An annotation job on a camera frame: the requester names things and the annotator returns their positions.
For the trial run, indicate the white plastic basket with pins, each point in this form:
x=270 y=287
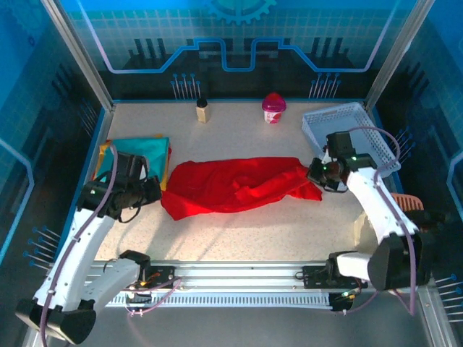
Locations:
x=369 y=119

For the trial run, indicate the large red t-shirt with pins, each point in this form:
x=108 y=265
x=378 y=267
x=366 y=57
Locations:
x=217 y=184

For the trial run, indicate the pink lidded cup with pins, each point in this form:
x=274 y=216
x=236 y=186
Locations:
x=273 y=108

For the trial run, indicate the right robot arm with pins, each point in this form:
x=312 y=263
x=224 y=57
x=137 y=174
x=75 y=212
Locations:
x=376 y=206

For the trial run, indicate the stack of folded cloths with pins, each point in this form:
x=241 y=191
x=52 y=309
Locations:
x=102 y=153

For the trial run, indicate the folded teal t-shirt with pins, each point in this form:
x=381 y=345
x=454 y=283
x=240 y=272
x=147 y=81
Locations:
x=155 y=148

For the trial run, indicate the terracotta utensil holder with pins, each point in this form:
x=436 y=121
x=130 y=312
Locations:
x=408 y=201

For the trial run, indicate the spice jar with black lid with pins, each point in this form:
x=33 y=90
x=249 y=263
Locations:
x=203 y=114

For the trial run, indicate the small black controller board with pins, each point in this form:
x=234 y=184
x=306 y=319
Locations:
x=341 y=301
x=139 y=294

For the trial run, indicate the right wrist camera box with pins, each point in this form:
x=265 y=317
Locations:
x=339 y=144

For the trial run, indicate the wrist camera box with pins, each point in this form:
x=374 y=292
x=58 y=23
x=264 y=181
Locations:
x=130 y=166
x=339 y=144

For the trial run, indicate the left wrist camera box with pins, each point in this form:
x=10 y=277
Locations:
x=130 y=166

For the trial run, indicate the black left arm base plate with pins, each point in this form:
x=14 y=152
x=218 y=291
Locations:
x=162 y=278

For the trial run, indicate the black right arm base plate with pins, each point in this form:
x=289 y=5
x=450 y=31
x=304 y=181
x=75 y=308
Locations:
x=314 y=277

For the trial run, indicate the aluminium rail frame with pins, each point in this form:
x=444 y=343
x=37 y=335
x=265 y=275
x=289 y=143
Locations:
x=235 y=269

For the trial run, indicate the aluminium corner post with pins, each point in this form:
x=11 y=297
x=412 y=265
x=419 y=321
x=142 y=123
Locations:
x=399 y=50
x=77 y=50

